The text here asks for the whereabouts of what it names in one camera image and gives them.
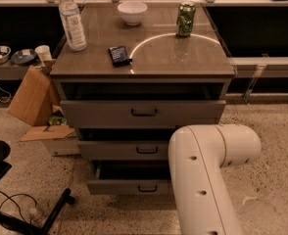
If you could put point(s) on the grey drawer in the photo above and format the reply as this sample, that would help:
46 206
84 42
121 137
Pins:
123 150
141 114
130 178

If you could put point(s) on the grey middle drawer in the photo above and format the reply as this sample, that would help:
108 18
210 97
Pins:
123 150

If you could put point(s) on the brown cardboard box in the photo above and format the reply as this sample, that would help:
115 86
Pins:
34 101

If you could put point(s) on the green snack bag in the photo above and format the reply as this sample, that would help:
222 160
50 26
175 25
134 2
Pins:
55 120

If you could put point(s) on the white cardboard box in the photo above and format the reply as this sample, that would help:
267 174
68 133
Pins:
59 140

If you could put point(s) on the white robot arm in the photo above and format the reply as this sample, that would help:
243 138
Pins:
196 153

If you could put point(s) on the dark blue plate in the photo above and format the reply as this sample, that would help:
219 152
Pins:
24 57

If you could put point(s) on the clear plastic water bottle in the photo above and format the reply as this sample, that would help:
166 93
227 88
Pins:
73 28

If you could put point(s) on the black chair base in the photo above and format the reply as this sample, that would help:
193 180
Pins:
12 215

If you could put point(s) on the dark blue snack packet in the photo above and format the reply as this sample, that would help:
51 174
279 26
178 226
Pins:
119 56

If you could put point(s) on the white paper cup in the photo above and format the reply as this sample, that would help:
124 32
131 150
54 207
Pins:
43 52

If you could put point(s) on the grey drawer cabinet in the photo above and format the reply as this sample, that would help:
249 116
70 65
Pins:
164 66

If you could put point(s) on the green soda can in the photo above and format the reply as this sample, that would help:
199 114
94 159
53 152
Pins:
185 18

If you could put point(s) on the grey top drawer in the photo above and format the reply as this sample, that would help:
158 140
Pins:
141 114

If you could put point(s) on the grey bottom drawer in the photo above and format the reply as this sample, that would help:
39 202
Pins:
130 178

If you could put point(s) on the white bowl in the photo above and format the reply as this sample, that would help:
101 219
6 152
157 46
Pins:
132 12

